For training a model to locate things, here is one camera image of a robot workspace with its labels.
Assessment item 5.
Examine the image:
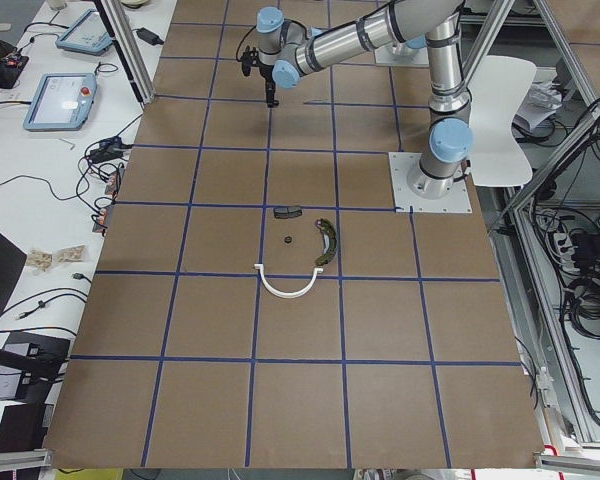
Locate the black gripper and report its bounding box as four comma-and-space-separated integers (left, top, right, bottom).
265, 78, 279, 107

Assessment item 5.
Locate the dark grey brake pad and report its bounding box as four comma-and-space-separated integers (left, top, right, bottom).
273, 205, 303, 220

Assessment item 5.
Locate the black power adapter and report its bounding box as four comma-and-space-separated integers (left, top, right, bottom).
135, 27, 164, 46

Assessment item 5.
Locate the olive green brake shoe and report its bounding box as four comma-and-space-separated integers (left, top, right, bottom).
315, 218, 338, 267

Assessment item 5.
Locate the far teach pendant tablet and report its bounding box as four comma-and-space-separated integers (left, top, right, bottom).
55, 9, 112, 56

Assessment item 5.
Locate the teach pendant tablet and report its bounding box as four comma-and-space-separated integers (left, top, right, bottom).
55, 9, 112, 56
23, 73, 98, 132

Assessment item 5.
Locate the near teach pendant tablet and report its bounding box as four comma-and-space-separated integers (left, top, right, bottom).
23, 73, 98, 132

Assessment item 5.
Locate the white plastic chair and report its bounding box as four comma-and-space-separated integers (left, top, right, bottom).
469, 55, 536, 187

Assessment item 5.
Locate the bag of wooden pieces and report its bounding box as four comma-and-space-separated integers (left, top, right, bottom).
25, 245, 87, 272

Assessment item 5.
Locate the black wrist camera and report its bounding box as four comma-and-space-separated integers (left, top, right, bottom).
239, 46, 259, 77

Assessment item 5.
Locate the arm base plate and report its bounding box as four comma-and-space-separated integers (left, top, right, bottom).
374, 44, 429, 68
388, 152, 472, 214

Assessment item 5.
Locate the aluminium frame post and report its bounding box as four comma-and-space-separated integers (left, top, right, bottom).
94, 0, 155, 105

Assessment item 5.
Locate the white curved plastic bracket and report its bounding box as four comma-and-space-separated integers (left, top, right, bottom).
252, 262, 326, 301

